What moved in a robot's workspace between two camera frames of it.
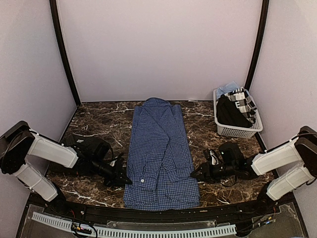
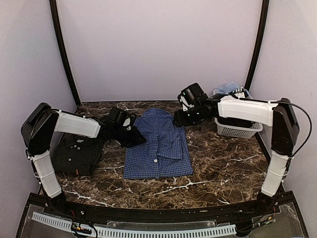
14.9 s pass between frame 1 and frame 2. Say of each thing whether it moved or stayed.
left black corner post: stayed
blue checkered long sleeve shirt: moved
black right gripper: moved
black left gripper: moved
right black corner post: stayed
